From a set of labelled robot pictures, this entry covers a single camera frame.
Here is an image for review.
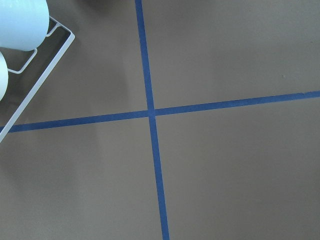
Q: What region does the white ceramic cup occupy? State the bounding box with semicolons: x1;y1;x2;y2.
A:
0;53;9;100

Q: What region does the light blue ceramic cup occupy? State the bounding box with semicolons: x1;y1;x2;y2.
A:
0;0;50;51

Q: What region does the white wire dish rack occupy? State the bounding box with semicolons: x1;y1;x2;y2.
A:
0;16;75;141

